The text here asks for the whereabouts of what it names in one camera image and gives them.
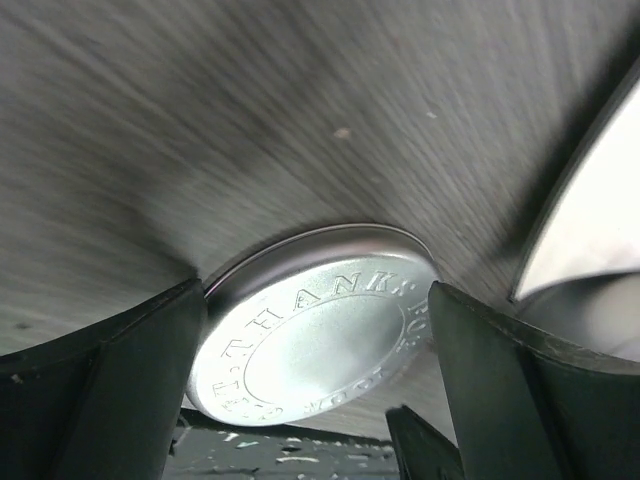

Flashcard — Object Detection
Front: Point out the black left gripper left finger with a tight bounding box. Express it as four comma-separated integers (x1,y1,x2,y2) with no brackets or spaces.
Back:
1,279,205,479

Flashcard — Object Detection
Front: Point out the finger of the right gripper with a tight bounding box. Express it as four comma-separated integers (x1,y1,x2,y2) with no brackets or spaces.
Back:
385,405,465,480

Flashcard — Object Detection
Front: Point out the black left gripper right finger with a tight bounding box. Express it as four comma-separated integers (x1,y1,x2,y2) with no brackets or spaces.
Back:
429,282,639,479

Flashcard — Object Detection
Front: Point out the white square plate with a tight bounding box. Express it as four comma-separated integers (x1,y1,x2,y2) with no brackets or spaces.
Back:
511,64,639,361

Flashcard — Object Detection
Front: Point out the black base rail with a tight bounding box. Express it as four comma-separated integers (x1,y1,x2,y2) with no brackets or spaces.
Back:
162,409,400,480

